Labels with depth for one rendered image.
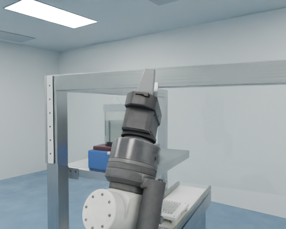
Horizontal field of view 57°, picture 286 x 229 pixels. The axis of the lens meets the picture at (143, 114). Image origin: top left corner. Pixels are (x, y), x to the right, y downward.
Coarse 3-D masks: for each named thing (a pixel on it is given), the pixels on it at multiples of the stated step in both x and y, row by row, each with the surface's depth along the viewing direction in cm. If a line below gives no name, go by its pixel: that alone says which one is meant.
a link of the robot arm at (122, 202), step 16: (112, 176) 43; (128, 176) 42; (144, 176) 43; (96, 192) 41; (112, 192) 40; (128, 192) 42; (144, 192) 42; (160, 192) 41; (96, 208) 40; (112, 208) 38; (128, 208) 40; (144, 208) 40; (160, 208) 41; (96, 224) 39; (112, 224) 38; (128, 224) 41; (144, 224) 40
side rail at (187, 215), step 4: (208, 188) 209; (204, 192) 199; (208, 192) 207; (200, 196) 190; (204, 196) 196; (200, 200) 185; (196, 204) 176; (192, 208) 168; (196, 208) 176; (188, 212) 162; (192, 212) 168; (184, 216) 156; (188, 216) 160; (180, 220) 151; (184, 220) 153; (180, 224) 146; (176, 228) 141; (180, 228) 147
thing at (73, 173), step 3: (69, 168) 107; (72, 168) 106; (75, 168) 105; (69, 171) 107; (72, 171) 106; (75, 171) 105; (78, 171) 105; (69, 174) 107; (72, 174) 106; (75, 174) 106; (78, 174) 105; (69, 177) 107; (72, 177) 106; (75, 177) 106; (78, 177) 105
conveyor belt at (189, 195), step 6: (180, 186) 225; (186, 186) 225; (174, 192) 210; (180, 192) 210; (186, 192) 210; (192, 192) 210; (198, 192) 210; (168, 198) 197; (174, 198) 197; (180, 198) 197; (186, 198) 197; (192, 198) 197; (192, 204) 184; (162, 228) 149
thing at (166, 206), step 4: (164, 200) 170; (164, 204) 163; (168, 204) 163; (172, 204) 163; (176, 204) 163; (164, 208) 158; (168, 208) 158; (172, 208) 157; (176, 208) 158; (164, 212) 153; (168, 212) 152; (172, 212) 152; (168, 220) 152
